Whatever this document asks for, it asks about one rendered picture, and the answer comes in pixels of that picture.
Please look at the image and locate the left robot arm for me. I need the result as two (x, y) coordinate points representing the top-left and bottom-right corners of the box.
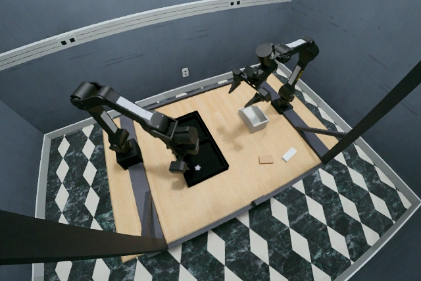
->
(70, 82), (199, 157)

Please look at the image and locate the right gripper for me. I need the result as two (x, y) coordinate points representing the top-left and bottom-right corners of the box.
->
(228, 66), (272, 108)

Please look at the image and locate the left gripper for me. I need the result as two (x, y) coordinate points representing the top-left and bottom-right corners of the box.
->
(166, 144), (189, 174)

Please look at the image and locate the white rectangular block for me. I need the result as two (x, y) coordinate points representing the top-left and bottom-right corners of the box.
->
(282, 147), (297, 162)

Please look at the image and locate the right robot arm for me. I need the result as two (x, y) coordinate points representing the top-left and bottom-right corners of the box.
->
(243, 36), (319, 109)

